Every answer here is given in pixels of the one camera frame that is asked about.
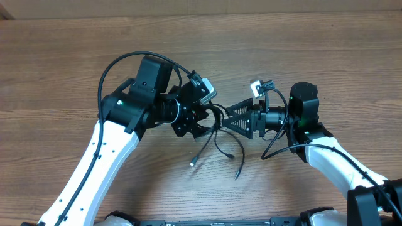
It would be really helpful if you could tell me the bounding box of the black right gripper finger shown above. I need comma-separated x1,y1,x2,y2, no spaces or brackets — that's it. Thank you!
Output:
227,98,253,117
222,112,253,139

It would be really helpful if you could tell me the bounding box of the black USB cable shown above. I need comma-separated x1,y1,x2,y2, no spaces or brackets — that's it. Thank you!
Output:
189,102,246,181

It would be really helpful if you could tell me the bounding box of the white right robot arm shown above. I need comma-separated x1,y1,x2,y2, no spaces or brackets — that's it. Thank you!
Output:
222,81,401,225

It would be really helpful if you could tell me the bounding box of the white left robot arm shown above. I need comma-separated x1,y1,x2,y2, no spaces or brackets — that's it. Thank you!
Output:
38,80,158,226

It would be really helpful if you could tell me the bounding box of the brown cardboard back panel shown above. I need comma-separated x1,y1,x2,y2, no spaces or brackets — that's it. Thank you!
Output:
1,0,401,19

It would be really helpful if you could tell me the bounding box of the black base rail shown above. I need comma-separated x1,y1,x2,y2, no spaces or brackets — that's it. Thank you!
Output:
103,210,334,226

